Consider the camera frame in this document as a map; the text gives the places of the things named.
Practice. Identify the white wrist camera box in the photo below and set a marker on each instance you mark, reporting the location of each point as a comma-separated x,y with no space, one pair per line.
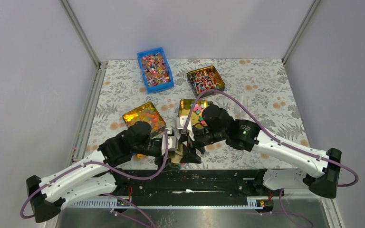
184,125
169,141

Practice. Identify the gold tin with lollipops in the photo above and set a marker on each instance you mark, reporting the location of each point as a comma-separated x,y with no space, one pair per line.
204,79

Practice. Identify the clear plastic scoop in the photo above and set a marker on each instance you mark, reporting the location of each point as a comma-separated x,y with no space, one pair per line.
239,111

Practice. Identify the white round jar lid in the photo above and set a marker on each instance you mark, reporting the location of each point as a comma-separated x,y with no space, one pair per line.
177,155

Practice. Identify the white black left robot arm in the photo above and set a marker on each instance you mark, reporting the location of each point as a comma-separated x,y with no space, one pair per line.
94,174

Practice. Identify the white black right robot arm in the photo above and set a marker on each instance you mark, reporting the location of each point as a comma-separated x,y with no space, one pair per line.
316,170

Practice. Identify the gold tin pastel candies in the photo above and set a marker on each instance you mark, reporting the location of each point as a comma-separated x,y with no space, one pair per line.
146,113

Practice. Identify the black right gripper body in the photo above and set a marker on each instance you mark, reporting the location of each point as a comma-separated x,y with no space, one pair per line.
202,137

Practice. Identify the blue plastic candy bin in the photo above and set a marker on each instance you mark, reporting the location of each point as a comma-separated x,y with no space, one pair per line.
156,71

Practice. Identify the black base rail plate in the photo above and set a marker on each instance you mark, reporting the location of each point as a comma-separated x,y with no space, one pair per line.
195,188

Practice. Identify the floral tablecloth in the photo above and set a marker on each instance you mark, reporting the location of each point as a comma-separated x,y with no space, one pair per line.
263,81

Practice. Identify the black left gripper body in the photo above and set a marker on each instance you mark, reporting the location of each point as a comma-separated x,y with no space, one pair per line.
154,151

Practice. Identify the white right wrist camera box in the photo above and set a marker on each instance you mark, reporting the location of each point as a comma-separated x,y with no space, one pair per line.
184,125

